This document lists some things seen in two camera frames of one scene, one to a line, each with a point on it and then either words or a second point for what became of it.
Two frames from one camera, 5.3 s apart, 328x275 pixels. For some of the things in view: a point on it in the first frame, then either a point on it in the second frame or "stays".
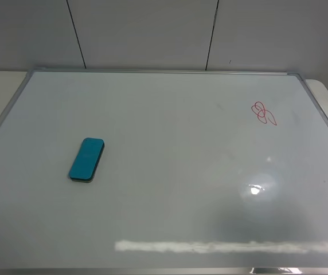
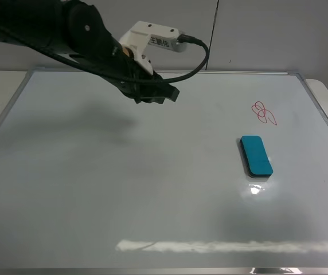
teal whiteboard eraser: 84,167 -> 256,157
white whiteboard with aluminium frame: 203,172 stays
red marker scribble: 262,114 stays
